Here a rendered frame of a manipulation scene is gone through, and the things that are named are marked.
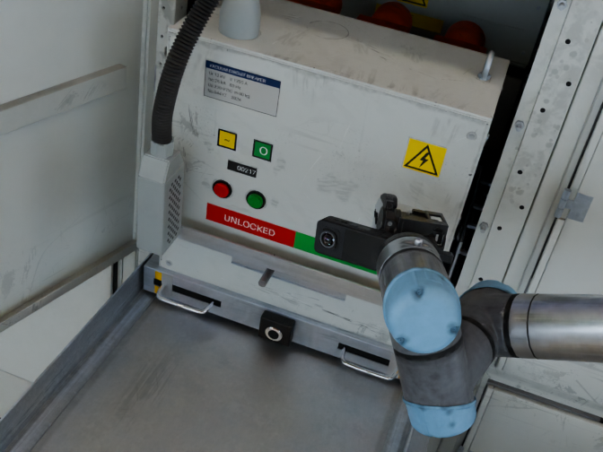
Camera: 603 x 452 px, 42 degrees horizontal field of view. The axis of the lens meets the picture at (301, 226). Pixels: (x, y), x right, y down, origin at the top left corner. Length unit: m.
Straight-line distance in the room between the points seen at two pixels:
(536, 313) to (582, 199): 0.41
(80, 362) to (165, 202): 0.33
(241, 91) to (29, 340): 0.96
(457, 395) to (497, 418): 0.72
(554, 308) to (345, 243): 0.26
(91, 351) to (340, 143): 0.56
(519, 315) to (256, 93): 0.52
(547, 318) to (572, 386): 0.61
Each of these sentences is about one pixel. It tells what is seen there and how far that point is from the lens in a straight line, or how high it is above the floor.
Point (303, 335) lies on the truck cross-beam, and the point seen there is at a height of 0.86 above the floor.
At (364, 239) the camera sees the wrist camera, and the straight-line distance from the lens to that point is 0.95.
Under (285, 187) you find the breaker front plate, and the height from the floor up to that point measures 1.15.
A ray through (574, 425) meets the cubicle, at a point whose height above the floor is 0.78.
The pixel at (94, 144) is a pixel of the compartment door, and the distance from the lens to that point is 1.41.
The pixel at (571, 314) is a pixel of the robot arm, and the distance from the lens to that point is 0.90.
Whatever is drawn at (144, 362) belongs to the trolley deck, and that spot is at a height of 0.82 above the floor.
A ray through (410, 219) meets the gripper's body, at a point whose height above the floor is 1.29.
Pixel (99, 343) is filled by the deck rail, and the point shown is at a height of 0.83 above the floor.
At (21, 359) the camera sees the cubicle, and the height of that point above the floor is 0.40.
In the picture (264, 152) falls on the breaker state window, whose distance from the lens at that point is 1.22.
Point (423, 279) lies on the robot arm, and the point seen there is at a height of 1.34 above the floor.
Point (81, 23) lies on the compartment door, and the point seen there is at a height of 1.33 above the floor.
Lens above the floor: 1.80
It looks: 34 degrees down
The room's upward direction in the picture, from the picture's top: 11 degrees clockwise
